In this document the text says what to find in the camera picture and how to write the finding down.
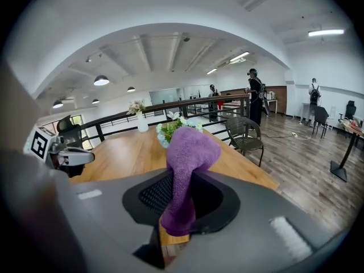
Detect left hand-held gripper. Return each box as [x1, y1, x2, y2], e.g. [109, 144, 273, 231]
[24, 126, 96, 179]

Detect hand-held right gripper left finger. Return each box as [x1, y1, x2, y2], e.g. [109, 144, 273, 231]
[72, 168, 173, 273]

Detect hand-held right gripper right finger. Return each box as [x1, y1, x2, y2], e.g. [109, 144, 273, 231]
[176, 169, 339, 273]

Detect purple cloth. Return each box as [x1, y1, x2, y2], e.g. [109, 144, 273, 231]
[160, 126, 222, 237]

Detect small white flower pot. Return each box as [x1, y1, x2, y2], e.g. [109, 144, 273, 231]
[155, 111, 204, 149]

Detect black mesh office chair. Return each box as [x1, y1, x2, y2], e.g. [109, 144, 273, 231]
[56, 114, 85, 150]

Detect white vase with pink flowers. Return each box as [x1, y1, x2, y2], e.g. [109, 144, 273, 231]
[127, 100, 149, 133]

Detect brown wicker chair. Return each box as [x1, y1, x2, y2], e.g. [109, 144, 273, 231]
[225, 116, 264, 167]

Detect dark metal railing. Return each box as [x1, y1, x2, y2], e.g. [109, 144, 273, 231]
[79, 93, 251, 150]

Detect black four-legged chair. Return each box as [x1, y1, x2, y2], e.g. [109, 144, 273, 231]
[312, 106, 330, 139]

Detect black high-back office chair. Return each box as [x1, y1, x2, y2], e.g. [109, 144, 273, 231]
[338, 100, 358, 125]

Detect wooden table with black pedestal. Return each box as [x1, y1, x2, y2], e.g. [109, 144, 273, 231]
[330, 118, 364, 183]

